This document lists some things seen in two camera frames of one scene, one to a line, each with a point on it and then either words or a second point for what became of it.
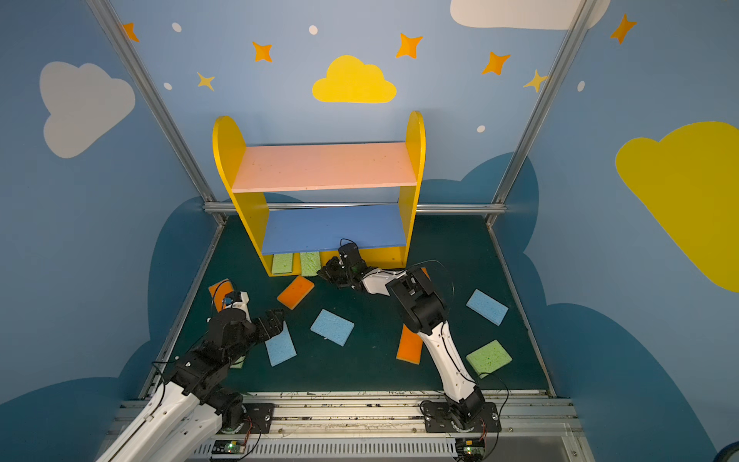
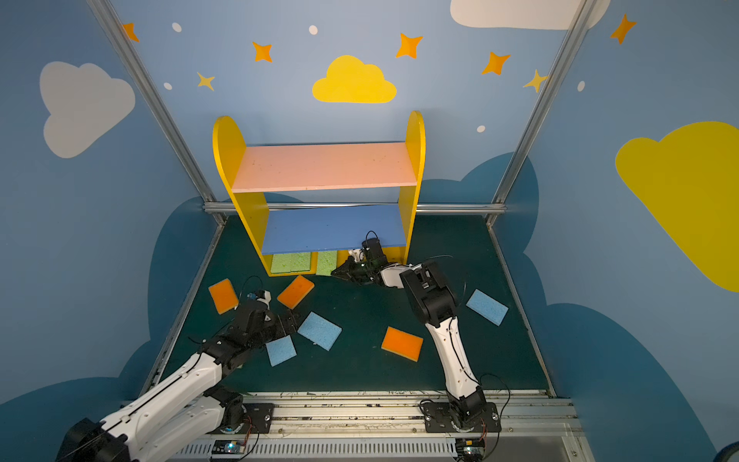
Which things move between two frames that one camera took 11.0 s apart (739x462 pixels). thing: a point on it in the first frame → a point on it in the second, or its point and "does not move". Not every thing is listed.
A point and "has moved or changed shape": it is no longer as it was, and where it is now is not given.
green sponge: x=310 y=263 has moved or changed shape
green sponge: x=282 y=263 does not move
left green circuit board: x=229 y=447 does not move
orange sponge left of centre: x=295 y=292 does not move
